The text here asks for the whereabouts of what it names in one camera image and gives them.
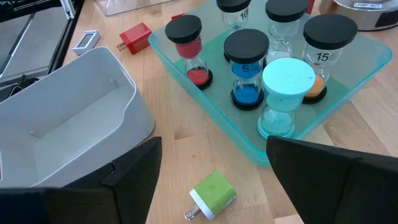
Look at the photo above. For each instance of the black metal table frame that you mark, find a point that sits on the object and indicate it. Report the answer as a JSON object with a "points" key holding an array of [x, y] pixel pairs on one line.
{"points": [[73, 28]]}

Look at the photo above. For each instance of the red digital thermometer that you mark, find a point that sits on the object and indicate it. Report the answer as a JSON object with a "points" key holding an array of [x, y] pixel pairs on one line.
{"points": [[177, 16]]}

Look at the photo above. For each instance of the clear plastic bin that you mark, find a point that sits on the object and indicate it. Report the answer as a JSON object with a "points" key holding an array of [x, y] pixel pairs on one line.
{"points": [[124, 6]]}

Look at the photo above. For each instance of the blue sand hourglass black caps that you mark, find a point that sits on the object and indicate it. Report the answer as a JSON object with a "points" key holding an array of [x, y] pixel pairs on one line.
{"points": [[245, 46]]}

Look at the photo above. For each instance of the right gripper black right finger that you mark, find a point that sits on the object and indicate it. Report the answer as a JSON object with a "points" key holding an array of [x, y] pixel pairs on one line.
{"points": [[342, 193]]}

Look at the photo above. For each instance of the translucent green plastic tray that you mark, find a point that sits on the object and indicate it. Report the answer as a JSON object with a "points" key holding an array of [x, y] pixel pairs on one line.
{"points": [[217, 109]]}

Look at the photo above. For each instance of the white sand hourglass black caps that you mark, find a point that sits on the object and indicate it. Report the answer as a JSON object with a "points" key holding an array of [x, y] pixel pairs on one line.
{"points": [[286, 11]]}

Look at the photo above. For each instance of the purple sand hourglass black caps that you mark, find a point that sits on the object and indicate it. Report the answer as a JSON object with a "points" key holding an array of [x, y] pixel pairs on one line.
{"points": [[233, 6]]}

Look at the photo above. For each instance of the green and white wall charger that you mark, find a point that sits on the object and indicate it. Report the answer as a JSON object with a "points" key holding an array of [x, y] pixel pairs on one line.
{"points": [[214, 191]]}

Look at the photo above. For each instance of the red sand hourglass black caps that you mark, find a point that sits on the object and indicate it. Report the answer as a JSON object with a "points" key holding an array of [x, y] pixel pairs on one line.
{"points": [[183, 29]]}

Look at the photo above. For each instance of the silver lamp base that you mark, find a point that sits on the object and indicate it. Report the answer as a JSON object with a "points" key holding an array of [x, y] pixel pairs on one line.
{"points": [[367, 15]]}

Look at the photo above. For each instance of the white digital thermometer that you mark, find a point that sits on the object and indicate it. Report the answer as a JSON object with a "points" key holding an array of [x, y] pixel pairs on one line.
{"points": [[85, 42]]}

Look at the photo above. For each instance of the grey-white plastic bin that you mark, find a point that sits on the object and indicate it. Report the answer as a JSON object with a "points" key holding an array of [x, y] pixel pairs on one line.
{"points": [[62, 109]]}

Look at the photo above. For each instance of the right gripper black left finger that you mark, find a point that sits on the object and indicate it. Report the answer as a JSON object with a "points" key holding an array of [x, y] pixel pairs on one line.
{"points": [[77, 205]]}

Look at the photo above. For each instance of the teal hourglass teal caps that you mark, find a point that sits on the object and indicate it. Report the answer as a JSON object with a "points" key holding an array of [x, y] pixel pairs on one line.
{"points": [[287, 77]]}

